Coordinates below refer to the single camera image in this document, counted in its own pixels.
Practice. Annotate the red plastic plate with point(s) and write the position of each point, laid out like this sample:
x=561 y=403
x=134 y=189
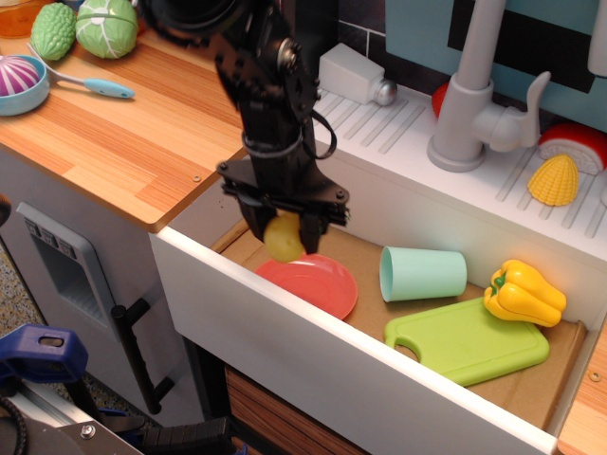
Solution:
x=317 y=279

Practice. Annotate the green toy bitter melon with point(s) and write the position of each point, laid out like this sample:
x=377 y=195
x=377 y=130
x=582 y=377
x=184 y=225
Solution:
x=53 y=32

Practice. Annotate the red white toy sushi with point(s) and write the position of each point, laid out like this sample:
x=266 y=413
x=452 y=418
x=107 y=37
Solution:
x=586 y=146

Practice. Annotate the yellow toy potato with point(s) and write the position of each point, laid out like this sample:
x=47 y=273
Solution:
x=282 y=238

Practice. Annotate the mint green plastic cup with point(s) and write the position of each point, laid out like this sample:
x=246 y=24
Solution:
x=418 y=274

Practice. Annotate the blue handled spoon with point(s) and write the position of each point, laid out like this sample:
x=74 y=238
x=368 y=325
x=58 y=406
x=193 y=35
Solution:
x=98 y=86

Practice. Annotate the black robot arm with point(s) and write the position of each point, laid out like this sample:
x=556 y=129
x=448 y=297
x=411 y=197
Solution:
x=261 y=69

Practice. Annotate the grey toy oven panel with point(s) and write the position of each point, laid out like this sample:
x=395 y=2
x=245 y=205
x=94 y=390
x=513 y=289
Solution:
x=73 y=267

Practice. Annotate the black cabinet door handle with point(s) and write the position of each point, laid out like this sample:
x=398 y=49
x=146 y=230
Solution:
x=124 y=319

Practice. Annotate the yellow toy corn piece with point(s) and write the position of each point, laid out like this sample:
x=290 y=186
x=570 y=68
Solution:
x=556 y=182

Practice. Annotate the white toy salt shaker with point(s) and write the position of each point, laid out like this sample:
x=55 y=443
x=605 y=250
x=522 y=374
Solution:
x=347 y=73

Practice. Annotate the yellow toy bell pepper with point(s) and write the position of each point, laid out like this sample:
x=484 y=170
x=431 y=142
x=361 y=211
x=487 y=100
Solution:
x=519 y=292

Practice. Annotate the red toy tomato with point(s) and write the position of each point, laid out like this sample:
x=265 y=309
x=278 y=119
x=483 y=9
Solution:
x=438 y=97

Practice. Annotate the green toy cabbage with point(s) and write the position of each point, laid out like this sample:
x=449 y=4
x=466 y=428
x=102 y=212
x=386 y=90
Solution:
x=107 y=29

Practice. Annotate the light blue bowl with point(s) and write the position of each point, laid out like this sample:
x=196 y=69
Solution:
x=28 y=100

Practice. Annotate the green plastic cutting board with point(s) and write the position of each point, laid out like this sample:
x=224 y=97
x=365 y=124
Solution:
x=466 y=344

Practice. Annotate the grey toy faucet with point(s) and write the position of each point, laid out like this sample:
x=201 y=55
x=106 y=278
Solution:
x=469 y=120

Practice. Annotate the orange plastic container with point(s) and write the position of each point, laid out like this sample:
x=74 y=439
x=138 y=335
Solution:
x=18 y=16

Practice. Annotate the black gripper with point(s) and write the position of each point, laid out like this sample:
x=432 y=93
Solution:
x=288 y=179

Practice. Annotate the blue clamp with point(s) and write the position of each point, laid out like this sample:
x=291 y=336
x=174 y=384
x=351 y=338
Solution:
x=42 y=354

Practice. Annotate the purple toy onion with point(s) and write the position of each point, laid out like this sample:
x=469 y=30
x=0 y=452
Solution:
x=17 y=75

